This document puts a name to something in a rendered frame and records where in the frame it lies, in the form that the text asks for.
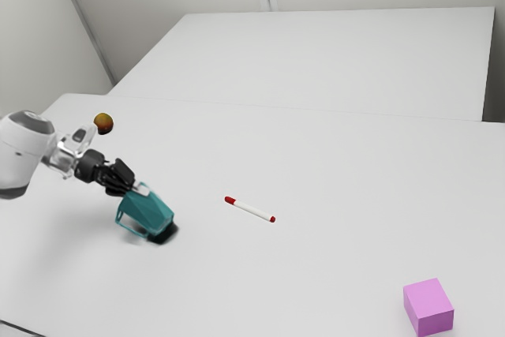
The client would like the teal faceted mug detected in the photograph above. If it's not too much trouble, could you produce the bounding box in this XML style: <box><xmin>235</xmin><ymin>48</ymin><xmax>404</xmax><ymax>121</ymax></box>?
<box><xmin>114</xmin><ymin>182</ymin><xmax>175</xmax><ymax>245</ymax></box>

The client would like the white pen with red caps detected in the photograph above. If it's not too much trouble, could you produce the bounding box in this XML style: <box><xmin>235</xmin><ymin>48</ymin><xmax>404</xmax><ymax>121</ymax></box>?
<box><xmin>224</xmin><ymin>196</ymin><xmax>277</xmax><ymax>224</ymax></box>

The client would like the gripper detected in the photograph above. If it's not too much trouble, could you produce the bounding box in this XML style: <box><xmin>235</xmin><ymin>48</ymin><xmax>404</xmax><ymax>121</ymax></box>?
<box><xmin>73</xmin><ymin>148</ymin><xmax>137</xmax><ymax>197</ymax></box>

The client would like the pink cube block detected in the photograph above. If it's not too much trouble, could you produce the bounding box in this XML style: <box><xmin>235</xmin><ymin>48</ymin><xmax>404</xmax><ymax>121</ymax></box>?
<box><xmin>402</xmin><ymin>277</ymin><xmax>455</xmax><ymax>335</ymax></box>

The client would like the orange round fruit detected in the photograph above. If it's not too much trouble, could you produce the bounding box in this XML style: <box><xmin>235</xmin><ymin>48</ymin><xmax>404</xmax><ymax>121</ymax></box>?
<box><xmin>93</xmin><ymin>112</ymin><xmax>115</xmax><ymax>136</ymax></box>

